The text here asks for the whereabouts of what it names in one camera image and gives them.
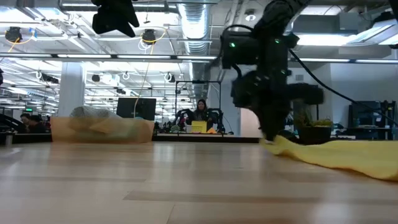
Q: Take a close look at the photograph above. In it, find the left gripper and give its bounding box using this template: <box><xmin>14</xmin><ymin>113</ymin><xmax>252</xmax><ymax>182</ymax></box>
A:
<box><xmin>92</xmin><ymin>0</ymin><xmax>141</xmax><ymax>38</ymax></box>

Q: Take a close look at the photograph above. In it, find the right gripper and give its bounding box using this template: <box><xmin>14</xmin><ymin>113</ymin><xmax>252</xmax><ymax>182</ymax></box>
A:
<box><xmin>231</xmin><ymin>70</ymin><xmax>325</xmax><ymax>141</ymax></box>

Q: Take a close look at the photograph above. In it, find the yellow microfiber towel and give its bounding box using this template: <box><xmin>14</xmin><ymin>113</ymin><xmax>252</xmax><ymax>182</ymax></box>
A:
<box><xmin>259</xmin><ymin>135</ymin><xmax>398</xmax><ymax>182</ymax></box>

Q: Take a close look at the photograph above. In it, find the grey microfiber towel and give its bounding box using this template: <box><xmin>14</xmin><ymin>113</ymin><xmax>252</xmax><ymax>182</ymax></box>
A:
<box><xmin>68</xmin><ymin>105</ymin><xmax>125</xmax><ymax>131</ymax></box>

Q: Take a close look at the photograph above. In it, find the ceiling light strip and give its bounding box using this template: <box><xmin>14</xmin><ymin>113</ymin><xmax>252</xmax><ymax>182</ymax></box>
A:
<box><xmin>0</xmin><ymin>52</ymin><xmax>218</xmax><ymax>60</ymax></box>
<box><xmin>292</xmin><ymin>57</ymin><xmax>398</xmax><ymax>63</ymax></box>

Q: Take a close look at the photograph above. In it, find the small potted green plant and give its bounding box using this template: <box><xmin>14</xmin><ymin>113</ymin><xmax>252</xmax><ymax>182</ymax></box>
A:
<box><xmin>294</xmin><ymin>107</ymin><xmax>333</xmax><ymax>146</ymax></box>

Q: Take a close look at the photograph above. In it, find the dark background table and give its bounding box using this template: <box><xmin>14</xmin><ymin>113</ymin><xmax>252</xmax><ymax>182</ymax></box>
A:
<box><xmin>155</xmin><ymin>133</ymin><xmax>261</xmax><ymax>144</ymax></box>

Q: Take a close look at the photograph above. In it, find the yellow box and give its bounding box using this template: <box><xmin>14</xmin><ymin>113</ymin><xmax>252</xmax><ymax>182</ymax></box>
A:
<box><xmin>191</xmin><ymin>120</ymin><xmax>208</xmax><ymax>134</ymax></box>

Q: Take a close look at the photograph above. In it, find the white pillar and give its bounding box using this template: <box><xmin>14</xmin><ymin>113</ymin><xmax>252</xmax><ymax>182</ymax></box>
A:
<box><xmin>57</xmin><ymin>62</ymin><xmax>86</xmax><ymax>118</ymax></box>

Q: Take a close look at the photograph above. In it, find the black background monitor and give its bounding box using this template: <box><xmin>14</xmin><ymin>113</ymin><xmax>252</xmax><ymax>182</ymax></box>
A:
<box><xmin>116</xmin><ymin>97</ymin><xmax>157</xmax><ymax>121</ymax></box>

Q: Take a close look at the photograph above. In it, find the dark background monitor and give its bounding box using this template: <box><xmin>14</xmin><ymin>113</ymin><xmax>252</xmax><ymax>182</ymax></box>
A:
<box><xmin>351</xmin><ymin>101</ymin><xmax>382</xmax><ymax>127</ymax></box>

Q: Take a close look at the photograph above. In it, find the orange translucent plastic bin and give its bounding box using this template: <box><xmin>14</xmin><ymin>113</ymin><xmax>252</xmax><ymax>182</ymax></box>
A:
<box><xmin>50</xmin><ymin>116</ymin><xmax>155</xmax><ymax>144</ymax></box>

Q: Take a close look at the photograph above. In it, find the black ceiling cable reel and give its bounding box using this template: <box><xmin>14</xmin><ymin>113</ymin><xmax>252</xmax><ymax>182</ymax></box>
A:
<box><xmin>141</xmin><ymin>29</ymin><xmax>157</xmax><ymax>44</ymax></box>
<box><xmin>4</xmin><ymin>26</ymin><xmax>22</xmax><ymax>43</ymax></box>

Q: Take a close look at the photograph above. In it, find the hanging yellow cable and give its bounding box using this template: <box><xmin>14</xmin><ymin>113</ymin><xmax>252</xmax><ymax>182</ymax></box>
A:
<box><xmin>133</xmin><ymin>40</ymin><xmax>153</xmax><ymax>118</ymax></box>

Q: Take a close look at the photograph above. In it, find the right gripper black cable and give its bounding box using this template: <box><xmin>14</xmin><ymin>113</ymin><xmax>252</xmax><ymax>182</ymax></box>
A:
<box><xmin>287</xmin><ymin>48</ymin><xmax>398</xmax><ymax>127</ymax></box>

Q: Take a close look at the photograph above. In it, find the silver ventilation duct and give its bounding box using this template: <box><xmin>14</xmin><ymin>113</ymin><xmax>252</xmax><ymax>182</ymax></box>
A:
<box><xmin>178</xmin><ymin>2</ymin><xmax>212</xmax><ymax>100</ymax></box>

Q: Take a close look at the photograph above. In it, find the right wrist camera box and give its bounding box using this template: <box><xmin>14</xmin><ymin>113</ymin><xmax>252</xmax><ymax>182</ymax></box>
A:
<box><xmin>220</xmin><ymin>29</ymin><xmax>261</xmax><ymax>70</ymax></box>

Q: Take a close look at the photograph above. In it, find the black tall frame stand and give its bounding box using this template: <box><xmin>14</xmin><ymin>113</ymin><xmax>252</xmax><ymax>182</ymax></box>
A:
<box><xmin>175</xmin><ymin>80</ymin><xmax>222</xmax><ymax>134</ymax></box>

